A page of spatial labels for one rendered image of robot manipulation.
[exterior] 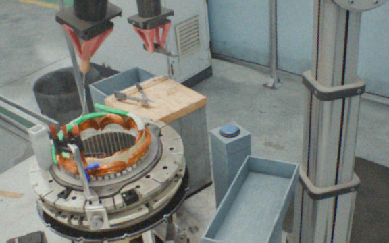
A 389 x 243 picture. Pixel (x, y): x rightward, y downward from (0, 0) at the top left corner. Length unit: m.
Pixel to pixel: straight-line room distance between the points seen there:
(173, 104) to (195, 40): 2.32
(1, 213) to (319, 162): 0.90
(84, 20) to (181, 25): 2.54
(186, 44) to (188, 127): 2.24
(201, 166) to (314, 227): 0.35
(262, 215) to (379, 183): 1.78
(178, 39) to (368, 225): 1.81
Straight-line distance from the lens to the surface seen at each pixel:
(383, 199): 2.53
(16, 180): 1.54
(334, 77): 0.97
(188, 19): 3.38
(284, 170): 0.95
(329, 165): 1.08
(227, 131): 1.08
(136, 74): 1.41
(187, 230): 1.18
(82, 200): 0.86
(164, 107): 1.16
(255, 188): 0.94
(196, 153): 1.25
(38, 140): 0.93
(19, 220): 1.38
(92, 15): 0.78
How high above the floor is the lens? 1.63
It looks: 31 degrees down
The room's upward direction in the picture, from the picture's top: 6 degrees counter-clockwise
